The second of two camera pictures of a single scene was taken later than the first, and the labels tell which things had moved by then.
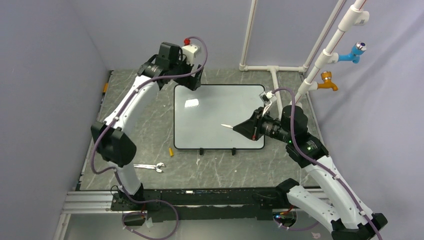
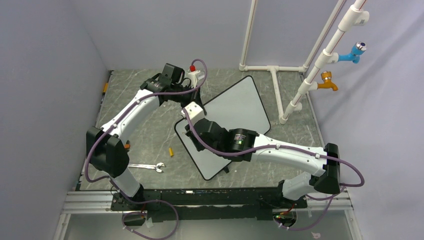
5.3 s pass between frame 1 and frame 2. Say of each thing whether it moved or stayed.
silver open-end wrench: stayed
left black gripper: moved
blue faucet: stayed
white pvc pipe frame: stayed
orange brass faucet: stayed
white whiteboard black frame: moved
